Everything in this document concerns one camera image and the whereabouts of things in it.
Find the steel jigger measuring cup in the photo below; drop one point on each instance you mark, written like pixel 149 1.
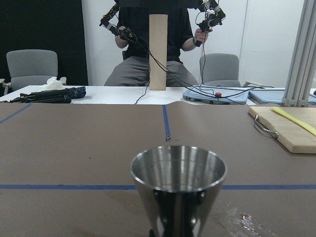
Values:
pixel 178 186

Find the teach pendant with red button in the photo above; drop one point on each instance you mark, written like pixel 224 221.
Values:
pixel 216 95

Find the grey office chair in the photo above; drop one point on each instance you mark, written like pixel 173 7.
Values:
pixel 219 69
pixel 30 67

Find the person in black shirt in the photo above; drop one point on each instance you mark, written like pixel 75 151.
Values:
pixel 134 69

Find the wooden plank upright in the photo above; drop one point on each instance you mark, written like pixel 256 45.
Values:
pixel 158 50

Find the black folded tripod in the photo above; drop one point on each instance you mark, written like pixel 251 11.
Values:
pixel 63 96

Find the wooden cutting board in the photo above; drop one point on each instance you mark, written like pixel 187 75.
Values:
pixel 293 136

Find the yellow plastic knife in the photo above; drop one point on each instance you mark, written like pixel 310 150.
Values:
pixel 304 125

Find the aluminium frame post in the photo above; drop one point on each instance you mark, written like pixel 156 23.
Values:
pixel 303 63

